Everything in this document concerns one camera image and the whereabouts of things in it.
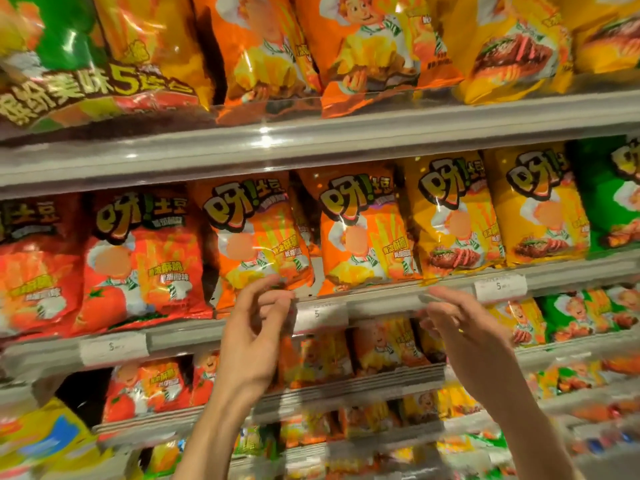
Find green chicken snack packet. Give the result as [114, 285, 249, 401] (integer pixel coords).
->
[569, 136, 640, 258]

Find person's right hand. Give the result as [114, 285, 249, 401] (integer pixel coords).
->
[419, 286, 521, 411]

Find yellow steak snack packet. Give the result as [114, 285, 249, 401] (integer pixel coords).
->
[399, 152, 507, 285]
[555, 0, 640, 75]
[425, 0, 576, 105]
[482, 144, 591, 268]

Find large red multipack snack bag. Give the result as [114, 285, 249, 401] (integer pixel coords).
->
[0, 0, 216, 135]

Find orange chef snack packet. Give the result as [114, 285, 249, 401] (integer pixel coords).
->
[295, 0, 466, 119]
[297, 162, 421, 295]
[192, 174, 316, 315]
[192, 0, 323, 125]

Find red tomato snack packet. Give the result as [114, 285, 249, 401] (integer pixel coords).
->
[0, 194, 86, 341]
[72, 187, 213, 335]

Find row of corn snack packets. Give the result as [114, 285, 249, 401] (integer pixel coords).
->
[0, 397, 146, 480]

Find person's left hand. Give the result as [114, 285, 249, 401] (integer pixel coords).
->
[212, 274, 296, 411]

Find white price tag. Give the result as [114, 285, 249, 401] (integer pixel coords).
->
[473, 273, 529, 303]
[292, 300, 349, 335]
[79, 332, 150, 368]

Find red tomato chip bags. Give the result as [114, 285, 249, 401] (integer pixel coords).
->
[102, 349, 221, 423]

